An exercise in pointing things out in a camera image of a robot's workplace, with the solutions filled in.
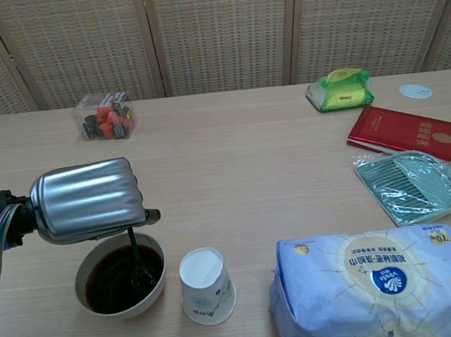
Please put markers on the white round table disc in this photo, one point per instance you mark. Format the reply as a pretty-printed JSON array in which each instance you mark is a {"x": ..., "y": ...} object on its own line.
[{"x": 414, "y": 91}]

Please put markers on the clear box of binder clips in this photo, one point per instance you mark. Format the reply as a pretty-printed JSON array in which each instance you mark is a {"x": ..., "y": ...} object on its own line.
[{"x": 104, "y": 119}]

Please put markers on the blue tissue paper pack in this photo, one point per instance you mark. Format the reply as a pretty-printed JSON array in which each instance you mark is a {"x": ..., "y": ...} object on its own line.
[{"x": 375, "y": 289}]

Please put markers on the woven rattan folding screen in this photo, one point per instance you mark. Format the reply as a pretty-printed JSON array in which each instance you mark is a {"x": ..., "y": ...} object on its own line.
[{"x": 215, "y": 36}]

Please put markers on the white paper cup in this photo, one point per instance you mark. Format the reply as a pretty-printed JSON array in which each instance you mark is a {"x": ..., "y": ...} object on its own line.
[{"x": 202, "y": 272}]

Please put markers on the green tissue pack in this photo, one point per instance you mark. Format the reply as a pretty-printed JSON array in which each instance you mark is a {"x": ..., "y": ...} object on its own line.
[{"x": 340, "y": 91}]

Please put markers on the black plastic spoon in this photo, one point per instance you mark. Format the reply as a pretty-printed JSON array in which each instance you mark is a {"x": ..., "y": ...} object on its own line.
[{"x": 134, "y": 244}]

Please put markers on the red hardcover book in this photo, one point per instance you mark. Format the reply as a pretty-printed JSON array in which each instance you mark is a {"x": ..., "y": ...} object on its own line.
[{"x": 402, "y": 127}]

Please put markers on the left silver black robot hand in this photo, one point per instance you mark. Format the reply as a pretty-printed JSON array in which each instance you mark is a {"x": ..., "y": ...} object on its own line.
[{"x": 87, "y": 199}]

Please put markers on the bowl of dark liquid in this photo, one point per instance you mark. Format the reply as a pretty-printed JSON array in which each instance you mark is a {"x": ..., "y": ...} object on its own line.
[{"x": 102, "y": 295}]

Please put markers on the green dustpan in plastic wrap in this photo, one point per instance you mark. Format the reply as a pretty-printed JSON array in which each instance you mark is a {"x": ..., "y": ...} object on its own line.
[{"x": 410, "y": 189}]

